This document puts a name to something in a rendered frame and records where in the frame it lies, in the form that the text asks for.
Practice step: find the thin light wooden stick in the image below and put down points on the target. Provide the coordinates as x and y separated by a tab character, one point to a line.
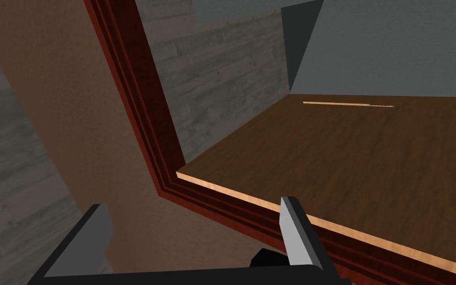
346	104

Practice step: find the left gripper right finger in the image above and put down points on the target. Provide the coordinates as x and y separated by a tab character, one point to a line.
297	237

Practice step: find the brown wooden table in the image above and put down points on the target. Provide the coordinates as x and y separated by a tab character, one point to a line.
350	162

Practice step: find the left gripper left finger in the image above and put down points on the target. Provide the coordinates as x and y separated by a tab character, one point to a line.
81	245

